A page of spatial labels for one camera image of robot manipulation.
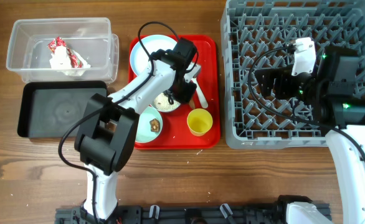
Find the white rice pile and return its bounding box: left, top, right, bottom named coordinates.
left=153, top=92, right=179, bottom=112

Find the light blue bowl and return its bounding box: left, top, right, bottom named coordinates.
left=151, top=91, right=183, bottom=113

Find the yellow plastic cup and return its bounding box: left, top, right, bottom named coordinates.
left=187, top=108, right=213, bottom=136

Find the brown food scrap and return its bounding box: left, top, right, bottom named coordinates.
left=149, top=118, right=161, bottom=133

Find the mint green bowl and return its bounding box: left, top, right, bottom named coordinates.
left=136, top=106, right=163, bottom=143

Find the red white wrapper tissue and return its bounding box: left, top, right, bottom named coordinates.
left=48, top=37, right=91, bottom=77

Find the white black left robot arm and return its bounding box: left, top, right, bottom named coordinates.
left=58, top=37, right=199, bottom=223

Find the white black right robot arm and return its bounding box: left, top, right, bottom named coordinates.
left=249, top=42, right=365, bottom=223

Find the grey dishwasher rack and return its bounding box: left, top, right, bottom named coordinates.
left=220, top=1, right=365, bottom=149

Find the black waste tray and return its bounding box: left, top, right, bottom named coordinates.
left=17, top=81, right=107, bottom=139

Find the white plastic spoon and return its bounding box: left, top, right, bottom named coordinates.
left=192, top=78, right=209, bottom=109

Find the red plastic tray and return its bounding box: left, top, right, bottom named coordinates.
left=135, top=35, right=220, bottom=150

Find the light blue plate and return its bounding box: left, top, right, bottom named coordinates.
left=130, top=34, right=177, bottom=75

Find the clear plastic bin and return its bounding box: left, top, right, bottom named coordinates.
left=6, top=17, right=119, bottom=83

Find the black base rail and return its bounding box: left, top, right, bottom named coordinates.
left=54, top=203, right=332, bottom=224

